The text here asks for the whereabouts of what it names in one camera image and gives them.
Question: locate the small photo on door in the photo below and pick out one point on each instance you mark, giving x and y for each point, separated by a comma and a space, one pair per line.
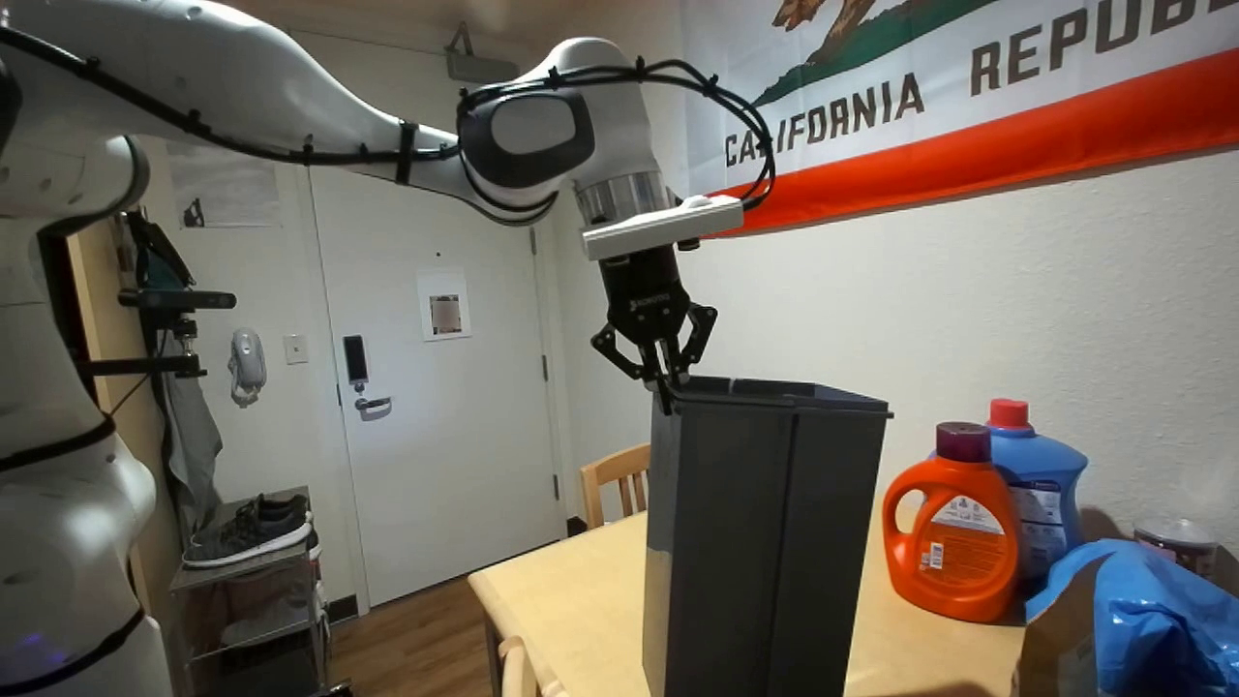
448, 314

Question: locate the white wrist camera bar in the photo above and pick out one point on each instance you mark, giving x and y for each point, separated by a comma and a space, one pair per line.
659, 225

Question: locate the white light switch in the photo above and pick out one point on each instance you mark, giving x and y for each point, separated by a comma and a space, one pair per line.
296, 349

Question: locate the white wall intercom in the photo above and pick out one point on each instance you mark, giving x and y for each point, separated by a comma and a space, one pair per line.
251, 365

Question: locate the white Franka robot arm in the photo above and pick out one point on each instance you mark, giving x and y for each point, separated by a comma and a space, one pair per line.
195, 81

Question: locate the California Republic flag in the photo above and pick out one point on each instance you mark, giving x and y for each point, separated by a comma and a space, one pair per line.
1030, 117

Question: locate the gray door closer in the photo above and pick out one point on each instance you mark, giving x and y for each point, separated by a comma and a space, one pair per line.
481, 63

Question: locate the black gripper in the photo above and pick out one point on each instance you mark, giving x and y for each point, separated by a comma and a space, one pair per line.
650, 295

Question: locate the orange detergent bottle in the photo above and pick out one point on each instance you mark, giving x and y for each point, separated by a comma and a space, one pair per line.
954, 556

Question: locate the white door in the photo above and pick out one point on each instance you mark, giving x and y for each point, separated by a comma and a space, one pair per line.
451, 440

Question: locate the hanging gray cloth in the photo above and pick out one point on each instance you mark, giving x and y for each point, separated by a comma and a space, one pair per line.
190, 440

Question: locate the black mounting bracket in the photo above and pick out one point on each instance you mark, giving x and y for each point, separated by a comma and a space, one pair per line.
180, 301

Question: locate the wooden chair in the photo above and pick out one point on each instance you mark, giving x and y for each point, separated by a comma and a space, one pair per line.
620, 486

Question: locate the blue plastic bag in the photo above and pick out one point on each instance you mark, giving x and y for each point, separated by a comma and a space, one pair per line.
1165, 620

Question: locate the blue detergent bottle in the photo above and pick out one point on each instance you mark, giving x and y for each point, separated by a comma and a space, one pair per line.
1052, 486

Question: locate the tall dark gray bin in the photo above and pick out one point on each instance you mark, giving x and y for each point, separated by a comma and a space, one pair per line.
777, 545

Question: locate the brown cardboard box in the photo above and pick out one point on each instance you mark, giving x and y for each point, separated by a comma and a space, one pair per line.
1052, 662

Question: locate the dark sneaker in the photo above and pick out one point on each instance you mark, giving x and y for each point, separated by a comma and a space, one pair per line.
280, 508

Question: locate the gray sneaker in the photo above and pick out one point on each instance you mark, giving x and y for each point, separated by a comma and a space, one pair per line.
239, 545

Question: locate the black door keypad lock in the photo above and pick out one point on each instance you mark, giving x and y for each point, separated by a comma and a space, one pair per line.
355, 357

